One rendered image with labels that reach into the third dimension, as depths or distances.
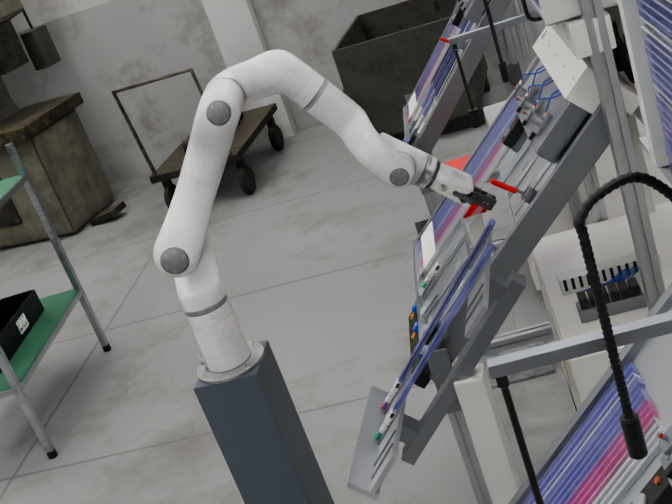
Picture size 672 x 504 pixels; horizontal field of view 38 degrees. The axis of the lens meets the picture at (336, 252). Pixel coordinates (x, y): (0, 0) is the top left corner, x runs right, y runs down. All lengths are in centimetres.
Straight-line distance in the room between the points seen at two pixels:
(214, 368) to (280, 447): 28
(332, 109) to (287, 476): 101
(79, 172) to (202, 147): 474
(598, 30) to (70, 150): 541
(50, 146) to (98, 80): 93
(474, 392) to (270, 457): 89
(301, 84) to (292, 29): 488
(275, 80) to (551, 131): 65
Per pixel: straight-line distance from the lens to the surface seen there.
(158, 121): 761
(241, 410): 264
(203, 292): 253
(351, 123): 236
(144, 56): 750
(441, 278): 254
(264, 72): 234
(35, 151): 682
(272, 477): 275
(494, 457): 206
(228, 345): 259
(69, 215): 692
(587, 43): 204
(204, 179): 242
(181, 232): 243
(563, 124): 216
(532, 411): 332
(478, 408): 200
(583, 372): 237
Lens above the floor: 186
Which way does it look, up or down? 22 degrees down
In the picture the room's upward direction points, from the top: 20 degrees counter-clockwise
